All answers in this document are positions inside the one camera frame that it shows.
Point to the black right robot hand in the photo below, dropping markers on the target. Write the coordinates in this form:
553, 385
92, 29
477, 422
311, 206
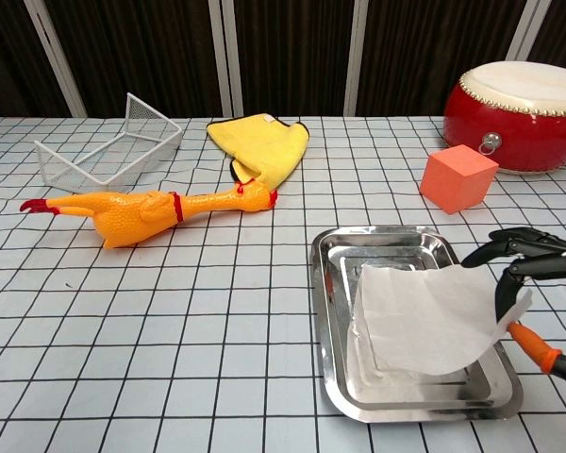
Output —
537, 266

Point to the translucent white paper sheet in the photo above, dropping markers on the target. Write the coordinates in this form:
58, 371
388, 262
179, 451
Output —
424, 321

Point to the stainless steel tray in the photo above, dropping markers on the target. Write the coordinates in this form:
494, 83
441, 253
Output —
339, 330

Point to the orange foam cube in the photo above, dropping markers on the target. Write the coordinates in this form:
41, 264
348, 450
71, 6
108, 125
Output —
455, 181

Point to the red Chinese drum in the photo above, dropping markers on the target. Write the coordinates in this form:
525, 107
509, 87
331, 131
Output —
533, 137

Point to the yellow microfiber cloth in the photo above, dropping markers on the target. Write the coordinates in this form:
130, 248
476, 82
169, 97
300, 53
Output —
264, 144

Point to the checkered white tablecloth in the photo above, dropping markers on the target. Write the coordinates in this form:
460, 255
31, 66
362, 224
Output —
170, 330

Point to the yellow rubber chicken toy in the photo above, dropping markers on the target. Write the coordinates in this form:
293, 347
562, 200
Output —
127, 214

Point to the white slanted frame post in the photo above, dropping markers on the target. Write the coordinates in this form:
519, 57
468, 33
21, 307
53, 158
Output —
523, 33
226, 56
56, 56
356, 56

